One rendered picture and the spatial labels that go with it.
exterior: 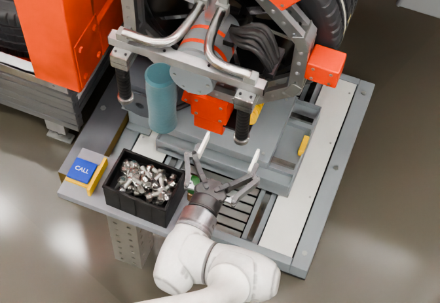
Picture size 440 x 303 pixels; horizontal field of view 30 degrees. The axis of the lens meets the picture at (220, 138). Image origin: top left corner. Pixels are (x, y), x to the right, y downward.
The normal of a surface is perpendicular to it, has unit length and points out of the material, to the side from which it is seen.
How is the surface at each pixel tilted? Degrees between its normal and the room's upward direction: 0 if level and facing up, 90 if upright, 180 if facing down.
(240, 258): 31
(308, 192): 0
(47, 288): 0
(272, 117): 0
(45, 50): 90
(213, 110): 90
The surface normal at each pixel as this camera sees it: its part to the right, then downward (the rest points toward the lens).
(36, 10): -0.36, 0.79
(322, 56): 0.03, -0.52
